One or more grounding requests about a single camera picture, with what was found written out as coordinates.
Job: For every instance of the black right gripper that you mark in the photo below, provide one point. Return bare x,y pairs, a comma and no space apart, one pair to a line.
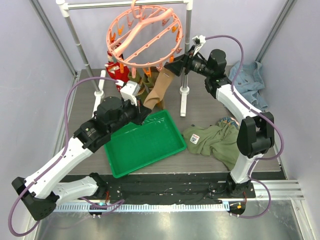
186,61

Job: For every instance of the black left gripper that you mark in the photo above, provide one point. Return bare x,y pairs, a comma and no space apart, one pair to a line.
141,112

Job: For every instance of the tan ribbed sock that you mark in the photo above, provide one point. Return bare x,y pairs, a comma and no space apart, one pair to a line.
158,92

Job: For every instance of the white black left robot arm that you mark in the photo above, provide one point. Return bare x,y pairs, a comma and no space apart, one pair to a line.
43,191

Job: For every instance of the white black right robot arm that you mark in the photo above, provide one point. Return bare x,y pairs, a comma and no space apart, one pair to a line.
256,134

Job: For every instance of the pink round clip hanger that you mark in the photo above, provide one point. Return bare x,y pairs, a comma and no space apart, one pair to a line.
143,37

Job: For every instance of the green plastic tray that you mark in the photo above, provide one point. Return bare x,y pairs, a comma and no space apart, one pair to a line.
136,146

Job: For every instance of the red christmas sock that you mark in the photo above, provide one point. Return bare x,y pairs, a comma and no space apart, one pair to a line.
117,72

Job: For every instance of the light blue denim shirt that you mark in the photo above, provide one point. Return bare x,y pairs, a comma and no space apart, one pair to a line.
249,82

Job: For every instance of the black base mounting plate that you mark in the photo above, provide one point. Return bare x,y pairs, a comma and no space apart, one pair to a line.
172,188

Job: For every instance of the olive green t-shirt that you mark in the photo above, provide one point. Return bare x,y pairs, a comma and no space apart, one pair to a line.
219,141

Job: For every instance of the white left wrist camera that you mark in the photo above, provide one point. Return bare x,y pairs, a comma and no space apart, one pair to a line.
129,92

